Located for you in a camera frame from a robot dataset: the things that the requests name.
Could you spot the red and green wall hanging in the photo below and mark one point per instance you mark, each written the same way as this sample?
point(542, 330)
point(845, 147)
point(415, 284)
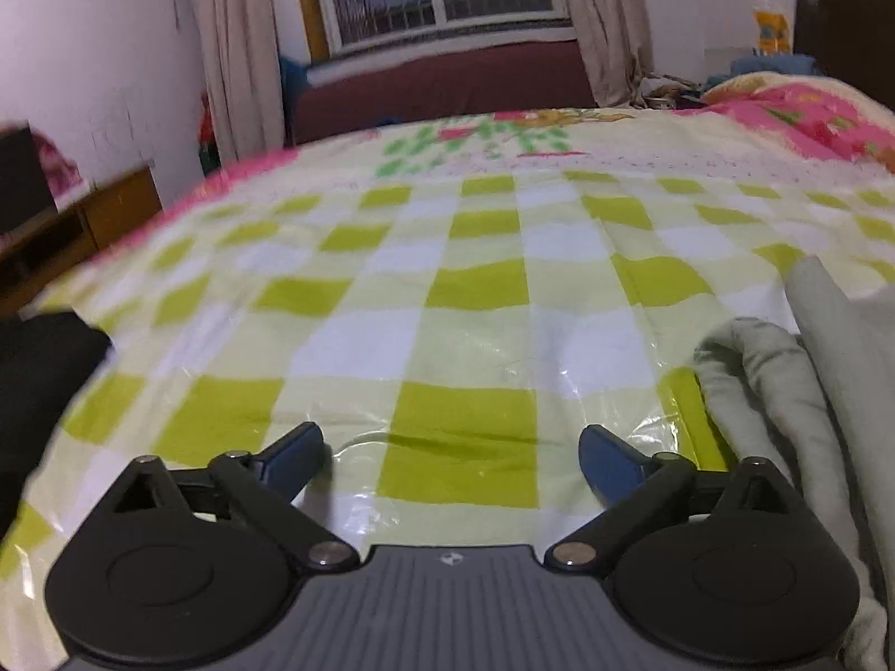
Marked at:
point(206, 133)

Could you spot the green checked bed sheet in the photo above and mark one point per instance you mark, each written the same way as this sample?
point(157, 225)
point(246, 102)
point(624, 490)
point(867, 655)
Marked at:
point(475, 293)

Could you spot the wooden side cabinet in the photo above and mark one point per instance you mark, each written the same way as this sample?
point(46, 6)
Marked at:
point(119, 210)

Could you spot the patterned cloth bundle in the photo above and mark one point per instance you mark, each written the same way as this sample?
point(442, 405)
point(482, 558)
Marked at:
point(668, 91)

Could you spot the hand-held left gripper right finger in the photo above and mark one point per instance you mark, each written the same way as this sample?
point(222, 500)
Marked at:
point(612, 465)

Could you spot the beige curtain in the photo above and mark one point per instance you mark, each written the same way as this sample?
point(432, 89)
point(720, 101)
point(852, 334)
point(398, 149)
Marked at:
point(608, 14)
point(231, 49)

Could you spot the pink cloth cover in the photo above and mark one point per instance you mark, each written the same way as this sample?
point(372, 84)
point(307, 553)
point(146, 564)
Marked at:
point(59, 164)

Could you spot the pink printed quilt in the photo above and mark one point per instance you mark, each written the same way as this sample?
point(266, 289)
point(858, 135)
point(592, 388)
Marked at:
point(804, 112)

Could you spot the blue pillow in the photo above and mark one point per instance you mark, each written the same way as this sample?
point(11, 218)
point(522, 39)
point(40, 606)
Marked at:
point(762, 68)

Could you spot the light green pants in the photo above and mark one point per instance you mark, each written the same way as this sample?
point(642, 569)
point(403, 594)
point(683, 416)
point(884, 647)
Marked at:
point(804, 377)

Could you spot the black pants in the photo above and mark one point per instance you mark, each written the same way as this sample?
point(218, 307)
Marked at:
point(42, 377)

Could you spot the black monitor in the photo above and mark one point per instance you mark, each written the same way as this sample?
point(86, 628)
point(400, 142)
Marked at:
point(24, 182)

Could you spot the blue cloth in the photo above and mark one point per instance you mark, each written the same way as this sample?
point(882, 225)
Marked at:
point(294, 77)

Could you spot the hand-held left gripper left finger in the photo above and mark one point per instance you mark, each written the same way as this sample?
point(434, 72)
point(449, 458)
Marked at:
point(290, 458)

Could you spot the yellow snack bag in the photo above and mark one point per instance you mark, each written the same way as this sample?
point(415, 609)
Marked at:
point(773, 28)

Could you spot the dark brown headboard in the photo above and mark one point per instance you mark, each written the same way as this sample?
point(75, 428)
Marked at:
point(846, 21)

